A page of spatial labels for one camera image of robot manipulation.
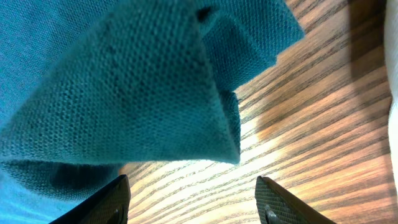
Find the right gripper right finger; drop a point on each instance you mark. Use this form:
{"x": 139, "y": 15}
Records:
{"x": 276, "y": 205}

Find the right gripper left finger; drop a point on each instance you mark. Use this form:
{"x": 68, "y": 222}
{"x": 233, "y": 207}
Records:
{"x": 109, "y": 205}

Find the blue t-shirt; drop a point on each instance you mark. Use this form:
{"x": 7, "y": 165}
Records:
{"x": 89, "y": 86}

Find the white garment pile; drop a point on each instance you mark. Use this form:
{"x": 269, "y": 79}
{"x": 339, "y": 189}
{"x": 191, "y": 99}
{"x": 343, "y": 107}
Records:
{"x": 390, "y": 50}

